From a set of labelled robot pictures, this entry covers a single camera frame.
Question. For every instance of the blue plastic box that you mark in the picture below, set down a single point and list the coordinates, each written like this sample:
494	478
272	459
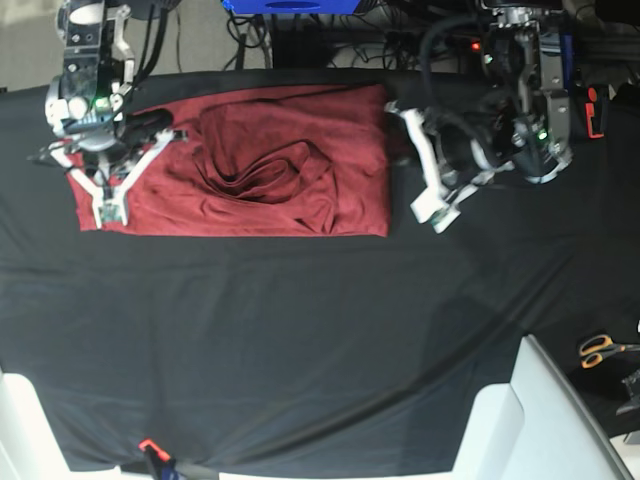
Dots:
251	7

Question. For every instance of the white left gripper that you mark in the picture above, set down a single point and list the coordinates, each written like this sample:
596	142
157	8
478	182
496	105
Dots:
454	157

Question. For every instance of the red long-sleeve T-shirt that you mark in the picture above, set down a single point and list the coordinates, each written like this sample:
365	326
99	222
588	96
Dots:
288	161

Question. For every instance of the small black metal part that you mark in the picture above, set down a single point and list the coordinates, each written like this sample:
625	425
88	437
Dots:
630	409

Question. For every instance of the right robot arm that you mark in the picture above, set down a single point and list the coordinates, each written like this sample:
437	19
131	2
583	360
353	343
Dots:
101	71

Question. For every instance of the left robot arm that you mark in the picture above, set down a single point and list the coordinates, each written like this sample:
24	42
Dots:
522	123

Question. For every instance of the yellow-handled scissors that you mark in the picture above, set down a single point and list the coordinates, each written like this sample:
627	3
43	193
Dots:
601	347

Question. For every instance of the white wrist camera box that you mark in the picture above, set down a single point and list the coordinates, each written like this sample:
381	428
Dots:
430	209

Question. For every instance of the blue clamp handle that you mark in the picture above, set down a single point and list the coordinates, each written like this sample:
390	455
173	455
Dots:
567	53

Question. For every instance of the white foam block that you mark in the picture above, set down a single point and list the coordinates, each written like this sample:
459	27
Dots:
535	426

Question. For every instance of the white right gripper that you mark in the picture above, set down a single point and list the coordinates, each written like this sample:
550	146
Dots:
107	163

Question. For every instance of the orange and black clamp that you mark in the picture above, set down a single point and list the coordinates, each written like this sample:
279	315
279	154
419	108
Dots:
596	110

